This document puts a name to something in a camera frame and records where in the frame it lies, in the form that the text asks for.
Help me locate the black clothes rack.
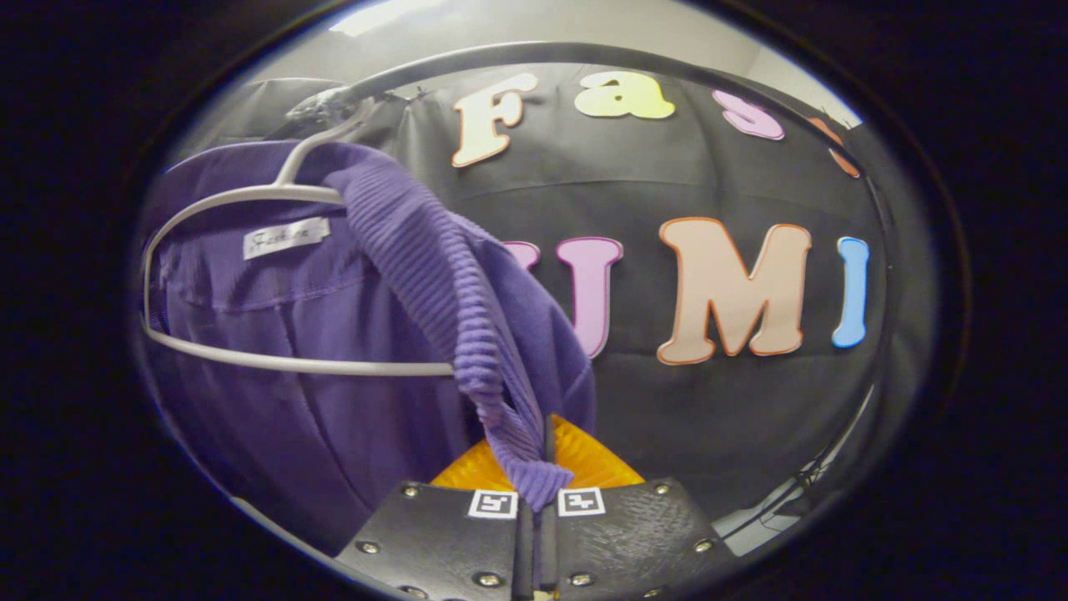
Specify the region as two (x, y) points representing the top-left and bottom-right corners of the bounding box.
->
(342, 40), (906, 402)

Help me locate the purple ribbed shirt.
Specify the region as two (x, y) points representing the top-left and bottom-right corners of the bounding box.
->
(138, 140), (597, 556)

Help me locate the black cable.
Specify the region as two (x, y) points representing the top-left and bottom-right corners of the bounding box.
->
(747, 442), (844, 535)

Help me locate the white plastic clothes hanger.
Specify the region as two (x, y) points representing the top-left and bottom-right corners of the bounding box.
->
(140, 100), (456, 378)

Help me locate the clear tape wrap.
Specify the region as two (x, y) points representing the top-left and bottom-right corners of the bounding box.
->
(286, 83), (378, 126)

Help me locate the black backdrop cloth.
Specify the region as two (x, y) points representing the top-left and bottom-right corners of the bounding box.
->
(167, 63), (944, 543)

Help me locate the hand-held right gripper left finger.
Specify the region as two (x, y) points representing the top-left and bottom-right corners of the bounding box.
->
(334, 441), (537, 601)

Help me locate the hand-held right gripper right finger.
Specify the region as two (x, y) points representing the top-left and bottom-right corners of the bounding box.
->
(538, 415), (741, 601)

